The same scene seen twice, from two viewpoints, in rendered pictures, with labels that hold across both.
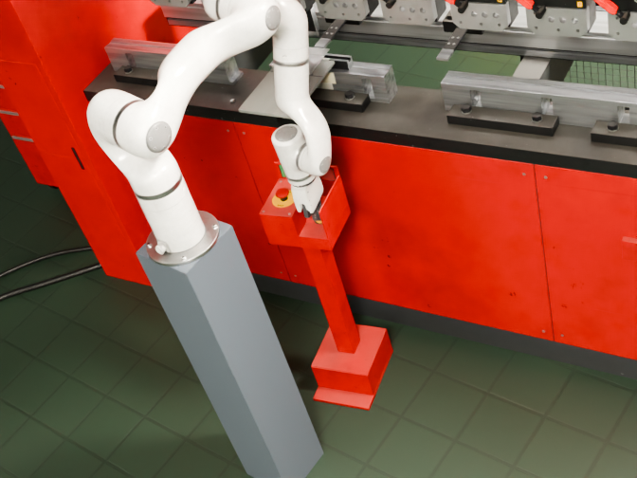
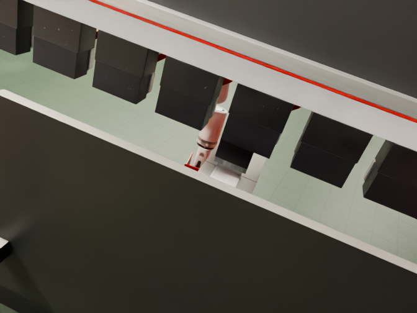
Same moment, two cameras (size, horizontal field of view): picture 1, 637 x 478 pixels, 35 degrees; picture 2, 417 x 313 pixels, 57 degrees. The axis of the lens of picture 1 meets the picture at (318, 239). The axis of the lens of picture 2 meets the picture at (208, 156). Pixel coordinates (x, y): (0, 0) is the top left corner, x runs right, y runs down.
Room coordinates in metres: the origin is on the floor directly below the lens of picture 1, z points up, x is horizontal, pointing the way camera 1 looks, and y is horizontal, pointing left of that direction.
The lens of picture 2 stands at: (3.33, -0.70, 1.64)
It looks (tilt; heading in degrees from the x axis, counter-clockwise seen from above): 30 degrees down; 149
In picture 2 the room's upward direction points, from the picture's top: 18 degrees clockwise
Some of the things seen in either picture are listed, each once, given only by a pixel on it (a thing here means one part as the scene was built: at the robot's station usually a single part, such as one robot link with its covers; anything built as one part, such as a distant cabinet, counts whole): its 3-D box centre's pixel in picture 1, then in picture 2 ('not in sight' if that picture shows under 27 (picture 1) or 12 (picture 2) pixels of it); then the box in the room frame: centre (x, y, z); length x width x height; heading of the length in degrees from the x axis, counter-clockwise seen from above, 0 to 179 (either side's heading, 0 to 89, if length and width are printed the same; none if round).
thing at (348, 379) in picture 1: (350, 364); not in sight; (2.17, 0.03, 0.06); 0.25 x 0.20 x 0.12; 146
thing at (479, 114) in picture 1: (501, 119); not in sight; (2.11, -0.57, 0.89); 0.30 x 0.05 x 0.03; 50
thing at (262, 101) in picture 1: (286, 85); (234, 165); (2.43, -0.05, 1.00); 0.26 x 0.18 x 0.01; 140
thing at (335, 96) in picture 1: (321, 98); not in sight; (2.47, -0.14, 0.89); 0.30 x 0.05 x 0.03; 50
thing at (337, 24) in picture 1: (337, 21); not in sight; (2.66, -0.26, 1.01); 0.26 x 0.12 x 0.05; 140
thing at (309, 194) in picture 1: (307, 188); (202, 154); (2.14, -0.01, 0.85); 0.10 x 0.07 x 0.11; 146
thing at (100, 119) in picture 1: (132, 139); not in sight; (1.94, 0.34, 1.30); 0.19 x 0.12 x 0.24; 34
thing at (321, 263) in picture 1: (331, 290); not in sight; (2.19, 0.01, 0.39); 0.06 x 0.06 x 0.54; 56
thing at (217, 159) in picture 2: (300, 21); (234, 153); (2.54, -0.15, 1.12); 0.10 x 0.02 x 0.10; 50
